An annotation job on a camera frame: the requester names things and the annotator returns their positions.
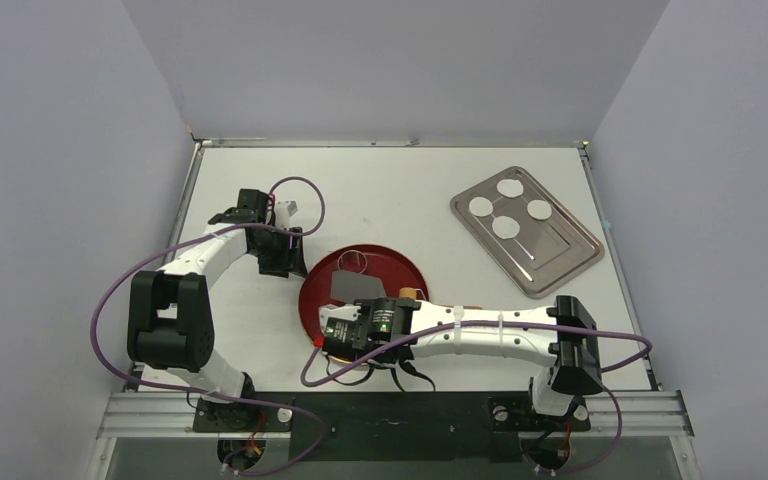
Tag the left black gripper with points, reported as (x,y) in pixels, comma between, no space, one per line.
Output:
(290,261)

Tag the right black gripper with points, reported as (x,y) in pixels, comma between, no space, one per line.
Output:
(360,327)

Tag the wooden dough roller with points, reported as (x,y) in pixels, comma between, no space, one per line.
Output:
(418,294)

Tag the round red lacquer tray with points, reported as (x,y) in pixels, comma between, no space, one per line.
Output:
(393,268)

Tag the white dough piece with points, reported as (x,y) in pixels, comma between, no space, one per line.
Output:
(338,322)

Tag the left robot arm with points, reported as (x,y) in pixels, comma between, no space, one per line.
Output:
(170,324)

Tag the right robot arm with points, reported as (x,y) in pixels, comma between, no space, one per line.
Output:
(557,340)

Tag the white dumpling wrapper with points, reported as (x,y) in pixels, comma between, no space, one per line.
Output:
(480,207)
(510,188)
(539,210)
(505,227)

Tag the rectangular steel tray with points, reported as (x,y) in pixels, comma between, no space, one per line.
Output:
(546,254)

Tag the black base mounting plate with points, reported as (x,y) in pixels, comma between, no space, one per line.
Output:
(393,426)

